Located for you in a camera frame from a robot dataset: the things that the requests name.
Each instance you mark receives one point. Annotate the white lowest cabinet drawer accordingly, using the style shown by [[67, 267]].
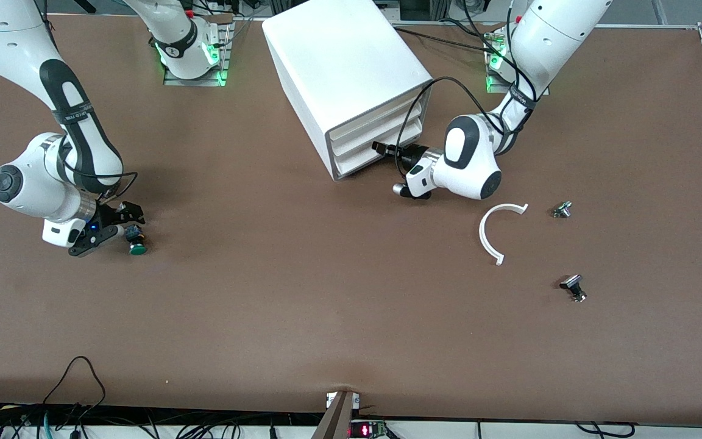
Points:
[[357, 157]]

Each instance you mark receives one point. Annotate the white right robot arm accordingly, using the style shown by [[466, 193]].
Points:
[[16, 36]]

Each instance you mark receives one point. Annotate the brown camera mount post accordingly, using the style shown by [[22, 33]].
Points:
[[336, 421]]

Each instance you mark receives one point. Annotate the white curved plastic arc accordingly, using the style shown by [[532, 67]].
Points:
[[482, 235]]

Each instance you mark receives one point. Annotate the circuit board with red light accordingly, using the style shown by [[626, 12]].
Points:
[[366, 430]]

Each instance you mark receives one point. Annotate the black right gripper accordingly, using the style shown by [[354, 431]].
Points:
[[109, 215]]

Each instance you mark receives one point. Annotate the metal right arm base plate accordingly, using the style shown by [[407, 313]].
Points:
[[195, 82]]

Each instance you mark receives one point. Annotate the small metal bolt upper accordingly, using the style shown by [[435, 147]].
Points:
[[562, 210]]

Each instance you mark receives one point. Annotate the small metal bolt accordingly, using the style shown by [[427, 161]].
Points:
[[562, 210], [571, 282]]

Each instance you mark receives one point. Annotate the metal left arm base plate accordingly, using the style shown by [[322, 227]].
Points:
[[497, 88]]

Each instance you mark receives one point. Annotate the white drawer cabinet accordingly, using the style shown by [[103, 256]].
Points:
[[339, 55]]

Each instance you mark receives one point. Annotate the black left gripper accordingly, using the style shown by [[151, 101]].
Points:
[[411, 155]]

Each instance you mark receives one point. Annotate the white highest cabinet drawer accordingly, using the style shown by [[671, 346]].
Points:
[[378, 117]]

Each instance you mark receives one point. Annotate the small metal bolt lower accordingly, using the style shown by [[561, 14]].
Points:
[[571, 282]]

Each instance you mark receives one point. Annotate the green push button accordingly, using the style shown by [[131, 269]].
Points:
[[138, 248]]

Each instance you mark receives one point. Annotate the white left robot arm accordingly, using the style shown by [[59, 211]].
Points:
[[558, 30]]

